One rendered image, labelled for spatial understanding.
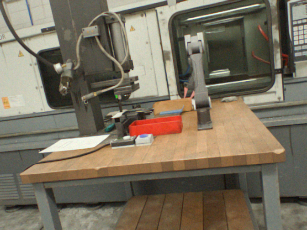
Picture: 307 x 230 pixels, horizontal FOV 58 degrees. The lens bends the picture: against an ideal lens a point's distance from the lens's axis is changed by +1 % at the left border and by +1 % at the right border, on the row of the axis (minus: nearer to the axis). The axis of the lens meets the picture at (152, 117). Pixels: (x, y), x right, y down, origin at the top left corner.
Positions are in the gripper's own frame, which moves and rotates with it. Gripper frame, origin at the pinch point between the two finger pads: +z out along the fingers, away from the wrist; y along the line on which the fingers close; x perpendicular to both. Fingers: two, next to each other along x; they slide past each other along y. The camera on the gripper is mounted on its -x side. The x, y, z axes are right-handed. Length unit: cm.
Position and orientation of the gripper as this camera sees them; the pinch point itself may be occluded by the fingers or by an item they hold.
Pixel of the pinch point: (187, 99)
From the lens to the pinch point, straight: 169.3
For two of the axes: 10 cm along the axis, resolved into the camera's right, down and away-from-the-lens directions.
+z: -3.3, 9.1, 2.5
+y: -9.3, -3.6, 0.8
